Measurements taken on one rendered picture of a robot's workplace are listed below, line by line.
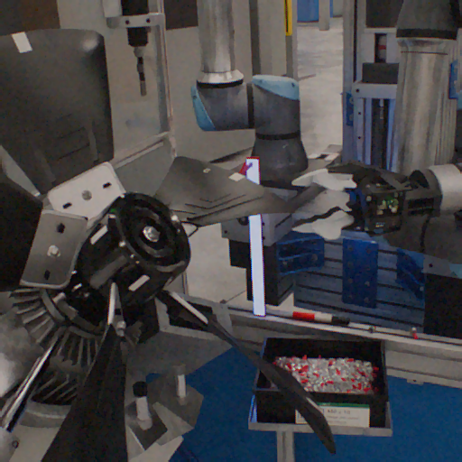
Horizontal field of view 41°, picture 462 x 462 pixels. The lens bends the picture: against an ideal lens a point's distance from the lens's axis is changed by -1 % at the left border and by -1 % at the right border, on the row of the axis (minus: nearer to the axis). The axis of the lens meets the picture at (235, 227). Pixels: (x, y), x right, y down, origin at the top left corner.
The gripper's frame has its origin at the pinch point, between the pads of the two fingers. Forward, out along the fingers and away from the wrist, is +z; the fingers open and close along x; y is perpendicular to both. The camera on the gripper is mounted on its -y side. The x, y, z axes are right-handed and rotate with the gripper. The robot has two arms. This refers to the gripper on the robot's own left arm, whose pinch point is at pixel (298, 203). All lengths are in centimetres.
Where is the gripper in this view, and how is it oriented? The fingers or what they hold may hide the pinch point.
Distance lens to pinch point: 93.9
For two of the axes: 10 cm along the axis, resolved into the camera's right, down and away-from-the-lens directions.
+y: 2.4, 4.4, -8.6
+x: 0.3, 8.9, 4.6
